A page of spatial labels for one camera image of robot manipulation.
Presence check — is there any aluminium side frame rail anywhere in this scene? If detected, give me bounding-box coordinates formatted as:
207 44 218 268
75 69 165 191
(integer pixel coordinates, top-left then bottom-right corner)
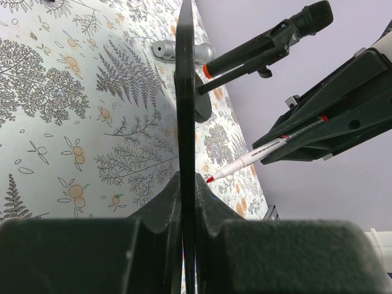
263 205 280 221

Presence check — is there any black microphone on stand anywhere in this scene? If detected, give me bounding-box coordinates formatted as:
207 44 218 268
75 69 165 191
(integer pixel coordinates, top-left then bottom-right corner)
198 1 333 95

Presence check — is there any floral patterned table mat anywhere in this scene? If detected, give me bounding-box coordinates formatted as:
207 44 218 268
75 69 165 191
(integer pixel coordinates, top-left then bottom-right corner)
1 1 181 222

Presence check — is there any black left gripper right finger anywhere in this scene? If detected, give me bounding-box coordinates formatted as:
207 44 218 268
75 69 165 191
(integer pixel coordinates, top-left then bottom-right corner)
195 175 391 293

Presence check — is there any black microphone stand base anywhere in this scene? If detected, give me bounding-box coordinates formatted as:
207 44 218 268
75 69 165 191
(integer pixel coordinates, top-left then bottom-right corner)
195 74 212 123

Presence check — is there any black framed whiteboard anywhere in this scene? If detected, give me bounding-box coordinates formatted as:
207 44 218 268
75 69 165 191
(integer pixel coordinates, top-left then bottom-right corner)
175 1 195 293

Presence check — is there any silver metal microphone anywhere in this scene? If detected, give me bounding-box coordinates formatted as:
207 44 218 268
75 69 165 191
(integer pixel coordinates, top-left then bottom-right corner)
152 39 215 65

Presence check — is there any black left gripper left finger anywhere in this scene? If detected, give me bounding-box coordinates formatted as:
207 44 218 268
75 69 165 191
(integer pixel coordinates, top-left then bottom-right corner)
1 173 183 293

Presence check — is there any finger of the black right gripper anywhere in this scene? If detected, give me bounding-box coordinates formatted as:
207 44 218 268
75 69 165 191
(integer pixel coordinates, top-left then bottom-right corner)
252 50 391 165

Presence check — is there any red white marker pen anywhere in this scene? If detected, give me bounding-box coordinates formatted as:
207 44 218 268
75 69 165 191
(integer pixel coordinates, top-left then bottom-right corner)
206 115 328 183

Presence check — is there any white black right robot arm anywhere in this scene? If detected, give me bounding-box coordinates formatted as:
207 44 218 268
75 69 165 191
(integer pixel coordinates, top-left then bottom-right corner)
252 28 391 165

